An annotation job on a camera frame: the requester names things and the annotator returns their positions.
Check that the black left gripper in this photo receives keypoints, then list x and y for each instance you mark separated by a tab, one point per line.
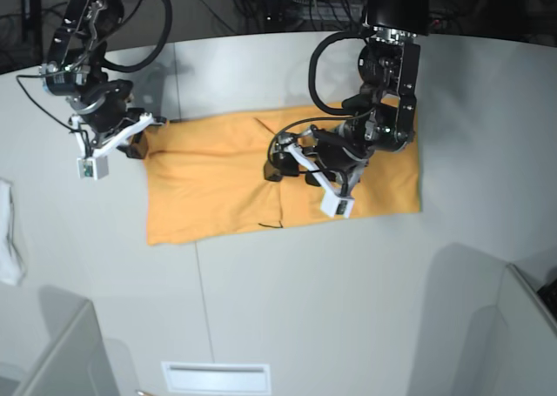
343	152

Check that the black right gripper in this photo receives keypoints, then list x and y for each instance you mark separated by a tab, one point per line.
104	108

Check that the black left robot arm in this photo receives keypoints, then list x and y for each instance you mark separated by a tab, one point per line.
379	118

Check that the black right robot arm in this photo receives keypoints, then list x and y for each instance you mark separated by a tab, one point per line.
76	68

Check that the white crumpled cloth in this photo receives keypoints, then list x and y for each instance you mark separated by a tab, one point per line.
12	266

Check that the grey box left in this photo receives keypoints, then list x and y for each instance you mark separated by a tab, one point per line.
74	363

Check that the grey box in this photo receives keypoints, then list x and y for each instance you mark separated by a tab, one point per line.
74	363
518	354

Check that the grey box right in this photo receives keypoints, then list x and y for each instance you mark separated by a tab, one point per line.
518	354

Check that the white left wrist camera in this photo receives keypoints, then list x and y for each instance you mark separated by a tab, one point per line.
336	201

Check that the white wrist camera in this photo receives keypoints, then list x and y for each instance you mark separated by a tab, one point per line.
93	160
336	201

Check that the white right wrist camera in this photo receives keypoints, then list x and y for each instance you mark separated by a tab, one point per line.
93	160

